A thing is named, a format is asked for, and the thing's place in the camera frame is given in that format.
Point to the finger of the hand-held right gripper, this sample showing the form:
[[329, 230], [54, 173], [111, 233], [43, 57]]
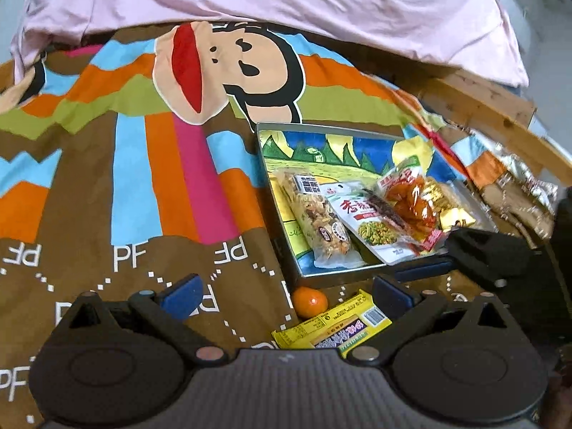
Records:
[[424, 267]]

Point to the dark jerky stick packet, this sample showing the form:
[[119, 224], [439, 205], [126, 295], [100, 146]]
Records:
[[386, 212]]

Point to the gold foil snack packet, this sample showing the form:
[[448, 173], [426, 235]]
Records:
[[449, 201]]

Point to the pink pillow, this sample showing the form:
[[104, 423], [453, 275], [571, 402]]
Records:
[[313, 0]]

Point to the clear nut mix packet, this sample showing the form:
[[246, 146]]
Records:
[[321, 223]]

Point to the cartoon monkey printed blanket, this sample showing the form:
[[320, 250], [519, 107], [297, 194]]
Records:
[[134, 187]]

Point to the white bean snack packet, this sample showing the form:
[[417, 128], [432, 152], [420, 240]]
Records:
[[375, 232]]

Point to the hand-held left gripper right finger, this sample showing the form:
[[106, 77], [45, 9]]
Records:
[[393, 295]]

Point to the floral satin quilt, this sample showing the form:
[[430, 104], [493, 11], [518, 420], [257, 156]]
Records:
[[523, 192]]

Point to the orange-red snack packet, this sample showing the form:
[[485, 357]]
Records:
[[413, 201]]

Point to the yellow snack packet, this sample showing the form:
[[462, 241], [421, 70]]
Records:
[[321, 333]]

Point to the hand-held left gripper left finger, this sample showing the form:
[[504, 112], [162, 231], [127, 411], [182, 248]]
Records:
[[181, 297]]

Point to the metal tray with drawing liner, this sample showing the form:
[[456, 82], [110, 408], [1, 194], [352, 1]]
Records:
[[308, 161]]

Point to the wooden bed frame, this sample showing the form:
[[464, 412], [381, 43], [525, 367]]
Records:
[[491, 102]]

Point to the tangerine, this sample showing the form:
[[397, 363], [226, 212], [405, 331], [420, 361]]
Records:
[[308, 303]]

